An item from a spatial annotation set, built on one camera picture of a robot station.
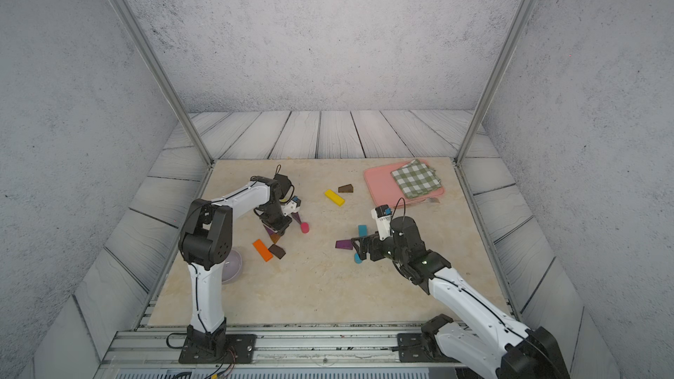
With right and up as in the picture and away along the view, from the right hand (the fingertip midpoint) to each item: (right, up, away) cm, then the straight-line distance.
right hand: (366, 237), depth 80 cm
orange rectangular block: (-35, -8, +14) cm, 39 cm away
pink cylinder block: (-21, 0, +18) cm, 28 cm away
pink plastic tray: (+10, +13, +32) cm, 36 cm away
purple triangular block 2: (-7, -6, +16) cm, 18 cm away
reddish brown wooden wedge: (-32, -4, +16) cm, 36 cm away
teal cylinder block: (-2, -9, +10) cm, 14 cm away
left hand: (-29, -2, +18) cm, 34 cm away
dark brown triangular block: (-6, +13, +32) cm, 35 cm away
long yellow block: (-26, +11, +7) cm, 29 cm away
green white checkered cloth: (+24, +17, +33) cm, 44 cm away
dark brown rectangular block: (-30, -8, +13) cm, 34 cm away
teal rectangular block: (0, -2, +19) cm, 19 cm away
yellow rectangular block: (-11, +10, +28) cm, 31 cm away
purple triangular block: (-24, +4, +18) cm, 31 cm away
